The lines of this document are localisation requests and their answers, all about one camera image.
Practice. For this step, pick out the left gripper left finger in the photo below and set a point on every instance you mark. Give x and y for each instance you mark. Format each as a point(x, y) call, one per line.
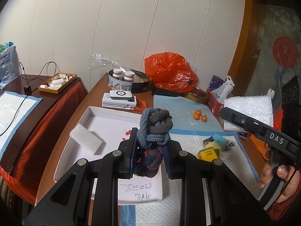
point(88, 191)

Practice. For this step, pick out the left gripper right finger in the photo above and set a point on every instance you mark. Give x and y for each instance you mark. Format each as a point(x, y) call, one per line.
point(211, 189)

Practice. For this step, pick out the yellow tissue pack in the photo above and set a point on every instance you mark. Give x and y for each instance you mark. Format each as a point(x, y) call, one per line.
point(208, 154)

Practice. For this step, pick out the white cloth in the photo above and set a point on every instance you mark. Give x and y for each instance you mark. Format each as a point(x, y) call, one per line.
point(226, 154)

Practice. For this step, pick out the white foam block large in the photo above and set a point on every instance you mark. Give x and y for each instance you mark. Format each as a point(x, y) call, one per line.
point(257, 107)

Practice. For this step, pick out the leopard print cloth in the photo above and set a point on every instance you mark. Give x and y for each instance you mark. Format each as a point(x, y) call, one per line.
point(229, 144)

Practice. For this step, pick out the white foam block small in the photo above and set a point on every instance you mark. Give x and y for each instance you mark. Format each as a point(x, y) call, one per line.
point(85, 139)

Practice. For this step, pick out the grey knotted rope toy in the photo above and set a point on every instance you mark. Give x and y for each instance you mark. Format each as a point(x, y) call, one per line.
point(152, 136)

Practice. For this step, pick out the right hand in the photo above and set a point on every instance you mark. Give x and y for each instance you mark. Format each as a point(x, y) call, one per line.
point(285, 172)

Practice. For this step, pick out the yellow green sponge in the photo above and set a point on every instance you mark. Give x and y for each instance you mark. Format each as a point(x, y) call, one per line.
point(217, 148)

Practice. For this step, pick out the white quilted pad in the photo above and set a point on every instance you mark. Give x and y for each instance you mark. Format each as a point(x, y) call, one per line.
point(167, 210)

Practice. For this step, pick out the red table cloth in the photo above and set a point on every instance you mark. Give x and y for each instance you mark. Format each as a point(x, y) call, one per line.
point(25, 159)

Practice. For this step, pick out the white shallow box tray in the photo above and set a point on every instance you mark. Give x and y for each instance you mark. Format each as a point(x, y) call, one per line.
point(111, 127)

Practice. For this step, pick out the mandarin orange right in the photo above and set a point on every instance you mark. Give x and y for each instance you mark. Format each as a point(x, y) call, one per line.
point(204, 118)

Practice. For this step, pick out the mandarin orange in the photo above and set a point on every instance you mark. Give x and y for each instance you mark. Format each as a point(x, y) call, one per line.
point(196, 116)
point(198, 112)
point(204, 118)

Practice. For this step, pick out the red plastic basket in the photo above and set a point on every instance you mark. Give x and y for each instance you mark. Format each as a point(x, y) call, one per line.
point(214, 104)

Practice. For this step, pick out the mandarin orange left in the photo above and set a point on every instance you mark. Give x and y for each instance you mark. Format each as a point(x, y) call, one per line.
point(196, 116)

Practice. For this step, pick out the white plastic bag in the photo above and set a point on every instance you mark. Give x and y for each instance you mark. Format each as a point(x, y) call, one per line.
point(224, 90)

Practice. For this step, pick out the light blue pad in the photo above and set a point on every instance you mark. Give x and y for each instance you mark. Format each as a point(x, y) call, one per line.
point(182, 110)

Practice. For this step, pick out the mandarin orange top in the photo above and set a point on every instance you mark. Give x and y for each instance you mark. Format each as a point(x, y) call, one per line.
point(198, 112)

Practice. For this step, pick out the blue cylindrical can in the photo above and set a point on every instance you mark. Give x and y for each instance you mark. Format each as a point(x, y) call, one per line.
point(215, 83)

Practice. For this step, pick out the brass metal bowl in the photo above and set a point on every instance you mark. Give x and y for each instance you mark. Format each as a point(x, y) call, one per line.
point(197, 95)

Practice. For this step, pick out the white flat device stack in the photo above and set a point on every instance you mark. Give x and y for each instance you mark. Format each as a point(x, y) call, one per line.
point(128, 104)

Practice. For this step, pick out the white power bank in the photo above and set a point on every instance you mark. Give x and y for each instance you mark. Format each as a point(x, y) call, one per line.
point(120, 94)

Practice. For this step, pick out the white blue pad side table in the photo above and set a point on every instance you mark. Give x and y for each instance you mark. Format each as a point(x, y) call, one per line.
point(15, 108)

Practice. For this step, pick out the wooden tray with items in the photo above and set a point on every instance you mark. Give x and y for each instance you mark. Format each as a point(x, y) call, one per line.
point(57, 83)

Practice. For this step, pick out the round tin box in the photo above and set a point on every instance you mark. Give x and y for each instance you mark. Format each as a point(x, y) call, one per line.
point(139, 85)

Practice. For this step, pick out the pill bottle left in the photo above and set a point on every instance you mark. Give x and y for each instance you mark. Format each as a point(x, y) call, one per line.
point(117, 73)

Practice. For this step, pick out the pill bottle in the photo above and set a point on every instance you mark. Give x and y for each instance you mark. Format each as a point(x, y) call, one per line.
point(117, 73)
point(129, 76)

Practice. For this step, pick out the pill bottle right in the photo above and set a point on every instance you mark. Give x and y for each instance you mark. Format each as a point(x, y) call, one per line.
point(129, 76)

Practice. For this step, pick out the orange plastic bag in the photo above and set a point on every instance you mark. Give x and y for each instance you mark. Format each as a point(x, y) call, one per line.
point(170, 71)

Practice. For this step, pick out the clear plastic wrap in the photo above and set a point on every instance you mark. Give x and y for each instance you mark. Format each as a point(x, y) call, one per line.
point(105, 64)

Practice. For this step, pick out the red round wall decoration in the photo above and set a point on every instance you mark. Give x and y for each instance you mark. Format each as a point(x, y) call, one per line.
point(285, 52)

